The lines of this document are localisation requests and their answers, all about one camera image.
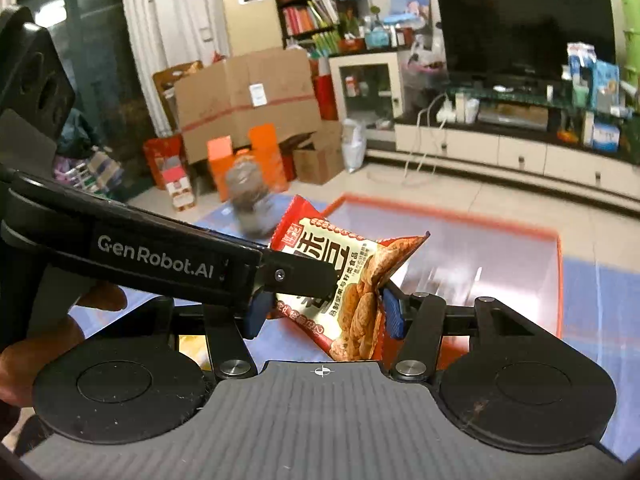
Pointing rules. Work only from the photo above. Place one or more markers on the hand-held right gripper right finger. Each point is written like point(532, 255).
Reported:
point(393, 316)

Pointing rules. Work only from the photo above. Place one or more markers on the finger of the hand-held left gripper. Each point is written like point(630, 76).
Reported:
point(300, 280)

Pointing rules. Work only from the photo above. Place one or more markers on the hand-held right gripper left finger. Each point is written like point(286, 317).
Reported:
point(256, 314)

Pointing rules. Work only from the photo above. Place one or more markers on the red snack packet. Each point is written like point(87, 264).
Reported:
point(360, 270)

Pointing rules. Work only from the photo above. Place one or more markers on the person's left hand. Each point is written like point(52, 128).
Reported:
point(40, 357)

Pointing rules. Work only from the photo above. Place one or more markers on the red white carton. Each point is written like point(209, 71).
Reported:
point(179, 187)

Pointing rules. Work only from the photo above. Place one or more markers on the pile of colourful packets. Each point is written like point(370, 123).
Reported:
point(90, 170)

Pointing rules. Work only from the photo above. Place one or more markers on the red gift box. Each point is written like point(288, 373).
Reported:
point(160, 157)

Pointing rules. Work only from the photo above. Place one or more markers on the glass jar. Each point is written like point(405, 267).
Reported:
point(250, 195)

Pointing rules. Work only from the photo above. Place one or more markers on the orange carton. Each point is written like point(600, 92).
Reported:
point(220, 170)
point(267, 155)

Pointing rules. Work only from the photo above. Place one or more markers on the small cardboard box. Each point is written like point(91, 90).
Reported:
point(317, 162)

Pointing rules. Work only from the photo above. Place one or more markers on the white plastic bag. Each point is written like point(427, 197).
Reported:
point(352, 147)

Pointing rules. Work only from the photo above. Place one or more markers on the large cardboard box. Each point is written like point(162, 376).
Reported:
point(235, 95)

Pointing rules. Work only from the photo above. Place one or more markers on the tall red box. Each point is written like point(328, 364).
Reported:
point(325, 90)

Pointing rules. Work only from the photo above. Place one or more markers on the white tv stand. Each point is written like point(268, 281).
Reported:
point(500, 150)

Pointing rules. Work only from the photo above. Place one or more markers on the white glass door cabinet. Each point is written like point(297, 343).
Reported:
point(334, 85)

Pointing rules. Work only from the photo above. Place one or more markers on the blue checked tablecloth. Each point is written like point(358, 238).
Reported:
point(595, 310)

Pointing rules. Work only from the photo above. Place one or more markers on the white power strip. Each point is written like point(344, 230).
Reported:
point(445, 112)

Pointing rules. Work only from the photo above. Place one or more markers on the white curtain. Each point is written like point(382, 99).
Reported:
point(150, 35)

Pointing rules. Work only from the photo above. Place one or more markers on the dark glass door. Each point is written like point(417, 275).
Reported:
point(85, 35)

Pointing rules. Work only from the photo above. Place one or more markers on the silver media player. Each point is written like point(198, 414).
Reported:
point(510, 115)

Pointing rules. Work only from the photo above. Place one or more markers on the beige standing air conditioner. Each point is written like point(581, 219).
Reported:
point(252, 20)

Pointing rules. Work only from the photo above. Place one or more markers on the bookshelf with books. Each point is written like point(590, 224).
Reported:
point(305, 15)

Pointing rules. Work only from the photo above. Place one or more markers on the blue tissue pack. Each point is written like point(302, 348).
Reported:
point(605, 135)
point(605, 85)

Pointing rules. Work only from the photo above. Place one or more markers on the framed picture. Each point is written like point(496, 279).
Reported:
point(410, 7)

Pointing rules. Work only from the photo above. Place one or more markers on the black television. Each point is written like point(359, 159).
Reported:
point(520, 20)

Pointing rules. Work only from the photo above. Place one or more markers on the green plastic storage tower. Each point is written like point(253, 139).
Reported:
point(631, 35)

